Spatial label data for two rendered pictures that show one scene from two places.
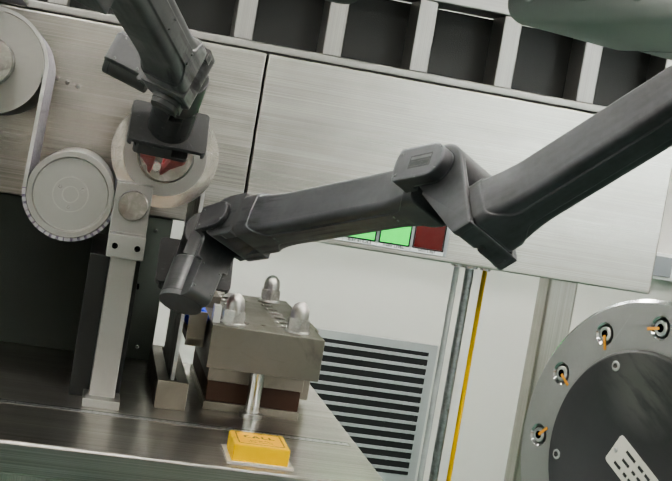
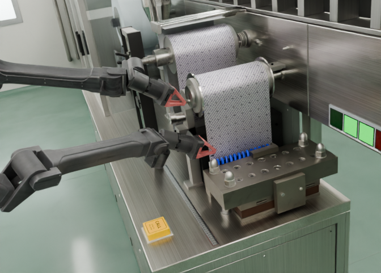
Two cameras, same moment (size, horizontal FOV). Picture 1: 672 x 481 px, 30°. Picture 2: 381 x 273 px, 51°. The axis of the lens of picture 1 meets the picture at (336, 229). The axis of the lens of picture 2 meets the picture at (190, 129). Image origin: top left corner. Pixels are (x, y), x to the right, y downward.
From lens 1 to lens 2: 191 cm
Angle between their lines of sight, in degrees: 84
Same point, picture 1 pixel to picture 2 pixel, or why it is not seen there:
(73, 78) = (259, 40)
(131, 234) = (183, 127)
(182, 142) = (157, 99)
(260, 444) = (147, 227)
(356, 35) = (368, 0)
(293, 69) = (317, 32)
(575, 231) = not seen: outside the picture
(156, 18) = (30, 83)
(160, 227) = (288, 109)
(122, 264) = not seen: hidden behind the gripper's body
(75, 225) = not seen: hidden behind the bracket
